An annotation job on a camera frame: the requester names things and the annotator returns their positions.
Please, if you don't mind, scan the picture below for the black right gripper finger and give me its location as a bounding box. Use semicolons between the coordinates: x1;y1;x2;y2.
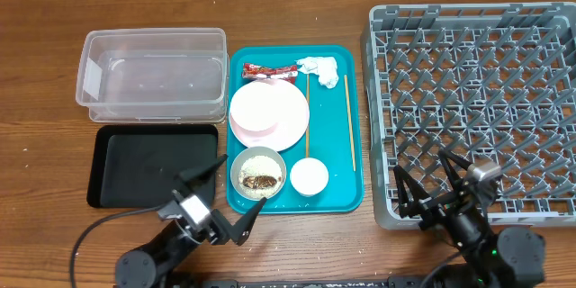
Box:
393;165;430;216
438;149;472;189

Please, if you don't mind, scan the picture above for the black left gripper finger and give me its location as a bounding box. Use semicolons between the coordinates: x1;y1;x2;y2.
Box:
211;198;267;246
175;154;228;189

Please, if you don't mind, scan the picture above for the grey bowl with food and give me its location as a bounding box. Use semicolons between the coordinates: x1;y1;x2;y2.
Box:
229;147;287;201

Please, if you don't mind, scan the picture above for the white cup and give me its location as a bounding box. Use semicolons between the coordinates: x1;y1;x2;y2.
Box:
290;157;329;197

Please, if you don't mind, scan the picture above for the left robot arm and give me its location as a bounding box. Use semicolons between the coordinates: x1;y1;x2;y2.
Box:
115;155;266;287

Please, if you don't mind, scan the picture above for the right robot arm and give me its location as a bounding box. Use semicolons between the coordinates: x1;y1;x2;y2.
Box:
393;149;545;287

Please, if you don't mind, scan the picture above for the grey dishwasher rack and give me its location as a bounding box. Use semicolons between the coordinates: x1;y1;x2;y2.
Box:
361;2;575;230

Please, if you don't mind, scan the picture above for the black tray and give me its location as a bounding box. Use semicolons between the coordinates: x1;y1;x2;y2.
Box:
86;124;218;208

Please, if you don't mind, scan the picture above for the pink plate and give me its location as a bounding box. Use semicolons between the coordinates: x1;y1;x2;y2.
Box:
229;79;310;151

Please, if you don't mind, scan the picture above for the wooden chopstick right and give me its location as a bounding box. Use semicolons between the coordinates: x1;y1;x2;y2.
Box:
344;75;356;172

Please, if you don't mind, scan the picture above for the wooden chopstick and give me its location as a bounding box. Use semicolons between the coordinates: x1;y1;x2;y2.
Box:
305;74;311;158
344;75;356;172

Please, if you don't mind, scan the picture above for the clear plastic bin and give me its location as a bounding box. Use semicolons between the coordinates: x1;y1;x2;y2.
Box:
76;28;229;123

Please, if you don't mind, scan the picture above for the teal plastic tray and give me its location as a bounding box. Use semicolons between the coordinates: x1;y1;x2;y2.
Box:
229;44;365;214

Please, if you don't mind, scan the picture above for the red snack wrapper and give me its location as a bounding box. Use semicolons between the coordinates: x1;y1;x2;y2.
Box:
241;63;299;83

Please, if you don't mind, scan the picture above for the crumpled white napkin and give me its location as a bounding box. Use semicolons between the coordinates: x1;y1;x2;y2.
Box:
296;57;339;89

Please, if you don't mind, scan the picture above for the wooden chopstick left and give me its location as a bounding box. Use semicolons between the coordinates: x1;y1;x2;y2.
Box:
305;74;311;158

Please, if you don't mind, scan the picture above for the black left cable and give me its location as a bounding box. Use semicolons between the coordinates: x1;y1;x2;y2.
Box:
68;204;168;288

